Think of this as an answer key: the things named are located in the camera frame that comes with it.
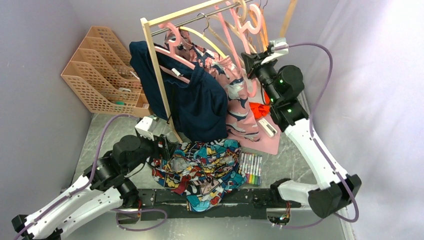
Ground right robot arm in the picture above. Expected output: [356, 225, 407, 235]
[241, 52, 362, 219]

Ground pink patterned shorts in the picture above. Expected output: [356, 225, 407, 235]
[175, 27, 261, 142]

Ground wooden clothes rack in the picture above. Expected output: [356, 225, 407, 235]
[139, 0, 298, 143]

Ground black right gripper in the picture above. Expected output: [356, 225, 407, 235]
[241, 50, 280, 105]

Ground pack of coloured markers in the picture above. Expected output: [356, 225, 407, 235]
[239, 152, 263, 186]

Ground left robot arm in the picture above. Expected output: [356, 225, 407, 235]
[11, 135, 177, 240]

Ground white stapler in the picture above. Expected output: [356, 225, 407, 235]
[257, 118, 278, 138]

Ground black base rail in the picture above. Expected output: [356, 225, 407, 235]
[121, 188, 300, 221]

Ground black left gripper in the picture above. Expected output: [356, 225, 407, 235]
[124, 130, 178, 173]

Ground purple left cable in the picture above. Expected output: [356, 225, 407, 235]
[13, 114, 138, 240]

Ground comic print shorts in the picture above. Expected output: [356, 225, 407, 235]
[149, 138, 246, 196]

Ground peach plastic file organizer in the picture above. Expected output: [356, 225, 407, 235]
[61, 26, 152, 118]

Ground pink plastic hanger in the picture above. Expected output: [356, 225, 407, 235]
[217, 0, 263, 98]
[149, 22, 195, 84]

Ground pink mat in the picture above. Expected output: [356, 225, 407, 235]
[228, 115, 282, 155]

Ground navy blue shorts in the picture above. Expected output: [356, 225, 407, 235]
[129, 41, 228, 142]

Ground orange cloth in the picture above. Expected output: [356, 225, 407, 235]
[249, 92, 271, 120]

